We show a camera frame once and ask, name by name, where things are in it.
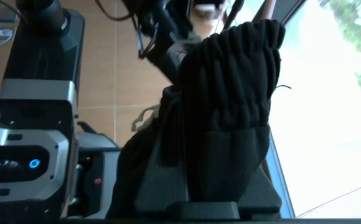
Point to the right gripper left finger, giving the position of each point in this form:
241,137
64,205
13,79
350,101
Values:
162,186

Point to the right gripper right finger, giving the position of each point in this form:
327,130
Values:
258,193

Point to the black garment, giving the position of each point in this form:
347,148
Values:
230,93

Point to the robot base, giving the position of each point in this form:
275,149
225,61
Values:
37,140

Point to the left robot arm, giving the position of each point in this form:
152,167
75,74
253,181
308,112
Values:
168,37

